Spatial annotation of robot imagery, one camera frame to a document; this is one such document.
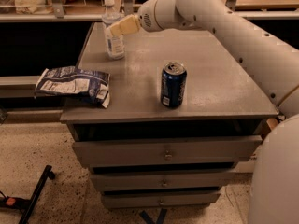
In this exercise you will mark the grey drawer cabinet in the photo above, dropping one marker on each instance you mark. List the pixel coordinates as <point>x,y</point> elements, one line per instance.
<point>182,114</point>

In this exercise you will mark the bottom grey drawer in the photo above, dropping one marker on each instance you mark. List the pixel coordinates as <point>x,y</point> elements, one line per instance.
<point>160,199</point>

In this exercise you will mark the blue white chip bag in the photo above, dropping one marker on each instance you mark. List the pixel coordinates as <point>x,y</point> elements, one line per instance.
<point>92,86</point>

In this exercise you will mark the blue pepsi can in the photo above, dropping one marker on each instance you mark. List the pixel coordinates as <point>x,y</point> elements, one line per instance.
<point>173,83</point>

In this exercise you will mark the grey drawer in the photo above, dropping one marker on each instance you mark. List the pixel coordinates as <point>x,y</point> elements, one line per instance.
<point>144,152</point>
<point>161,180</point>
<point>160,199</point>

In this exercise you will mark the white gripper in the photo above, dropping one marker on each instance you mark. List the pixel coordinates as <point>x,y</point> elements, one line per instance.
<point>148,16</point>

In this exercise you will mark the clear plastic water bottle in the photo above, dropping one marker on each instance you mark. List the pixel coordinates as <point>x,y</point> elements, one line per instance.
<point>115,45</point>

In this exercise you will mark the middle grey drawer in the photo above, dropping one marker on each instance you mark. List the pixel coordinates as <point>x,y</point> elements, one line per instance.
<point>161,180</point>

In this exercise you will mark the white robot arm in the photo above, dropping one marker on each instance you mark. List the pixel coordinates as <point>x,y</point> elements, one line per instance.
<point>273,65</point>

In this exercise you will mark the grey metal rail frame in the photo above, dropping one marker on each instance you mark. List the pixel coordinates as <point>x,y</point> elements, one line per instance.
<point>93,10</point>

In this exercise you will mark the black metal stand leg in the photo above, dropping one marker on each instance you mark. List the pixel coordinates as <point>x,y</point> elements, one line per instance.
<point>27,206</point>

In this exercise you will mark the top grey drawer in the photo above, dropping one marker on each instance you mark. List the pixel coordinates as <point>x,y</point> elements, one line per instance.
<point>144,152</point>

